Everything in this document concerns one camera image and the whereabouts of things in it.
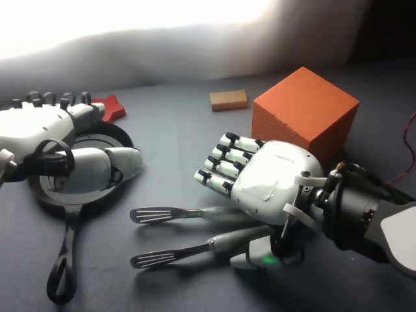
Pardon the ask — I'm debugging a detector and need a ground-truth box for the red star block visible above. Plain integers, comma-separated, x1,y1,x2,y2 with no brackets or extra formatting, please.
90,94,127,123

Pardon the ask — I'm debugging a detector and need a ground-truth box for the small tan wooden block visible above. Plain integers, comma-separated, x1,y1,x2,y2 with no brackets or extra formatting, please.
209,89,249,112

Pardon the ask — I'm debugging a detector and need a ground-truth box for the thin red cable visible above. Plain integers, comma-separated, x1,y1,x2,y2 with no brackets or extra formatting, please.
382,112,416,189

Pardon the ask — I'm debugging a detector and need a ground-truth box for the grey table cloth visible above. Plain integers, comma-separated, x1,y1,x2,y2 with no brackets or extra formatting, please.
0,58,416,312

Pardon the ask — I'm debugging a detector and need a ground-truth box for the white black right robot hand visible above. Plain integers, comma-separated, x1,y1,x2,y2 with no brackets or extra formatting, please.
194,131,326,271

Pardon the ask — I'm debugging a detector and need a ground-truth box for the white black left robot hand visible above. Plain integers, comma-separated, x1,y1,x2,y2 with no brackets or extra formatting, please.
0,90,146,193

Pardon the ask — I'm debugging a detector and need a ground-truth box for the large orange cube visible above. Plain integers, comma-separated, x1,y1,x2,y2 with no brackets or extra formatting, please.
252,66,360,168

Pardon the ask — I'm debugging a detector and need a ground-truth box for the white cloth backdrop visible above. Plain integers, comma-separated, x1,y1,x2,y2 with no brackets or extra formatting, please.
0,0,361,105

